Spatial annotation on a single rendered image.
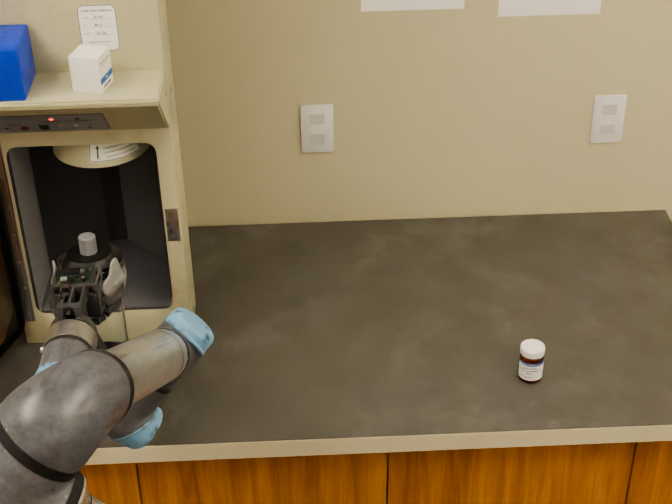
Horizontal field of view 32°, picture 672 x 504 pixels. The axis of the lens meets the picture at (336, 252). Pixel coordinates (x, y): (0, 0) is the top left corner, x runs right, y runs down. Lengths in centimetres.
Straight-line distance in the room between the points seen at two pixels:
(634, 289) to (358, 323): 57
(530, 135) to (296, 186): 53
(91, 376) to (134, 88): 70
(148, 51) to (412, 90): 72
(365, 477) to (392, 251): 56
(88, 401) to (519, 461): 105
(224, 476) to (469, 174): 90
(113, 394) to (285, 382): 85
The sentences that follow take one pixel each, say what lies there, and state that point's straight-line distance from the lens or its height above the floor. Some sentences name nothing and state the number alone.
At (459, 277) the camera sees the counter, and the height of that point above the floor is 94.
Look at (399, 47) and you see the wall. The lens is 244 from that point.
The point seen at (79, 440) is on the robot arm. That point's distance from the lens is 132.
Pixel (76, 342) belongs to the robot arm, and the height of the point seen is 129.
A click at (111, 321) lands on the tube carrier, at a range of 197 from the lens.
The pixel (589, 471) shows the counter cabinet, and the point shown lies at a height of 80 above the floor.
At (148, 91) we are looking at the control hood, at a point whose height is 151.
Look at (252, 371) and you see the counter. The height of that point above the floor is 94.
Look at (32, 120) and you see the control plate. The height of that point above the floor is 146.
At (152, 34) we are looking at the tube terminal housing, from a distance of 196.
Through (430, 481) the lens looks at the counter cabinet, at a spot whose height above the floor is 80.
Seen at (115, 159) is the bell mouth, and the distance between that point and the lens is 210.
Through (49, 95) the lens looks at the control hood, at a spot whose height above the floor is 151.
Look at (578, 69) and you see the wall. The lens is 253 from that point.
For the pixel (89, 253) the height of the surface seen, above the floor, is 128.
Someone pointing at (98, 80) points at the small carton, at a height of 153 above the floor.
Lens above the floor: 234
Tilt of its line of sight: 34 degrees down
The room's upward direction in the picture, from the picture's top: 1 degrees counter-clockwise
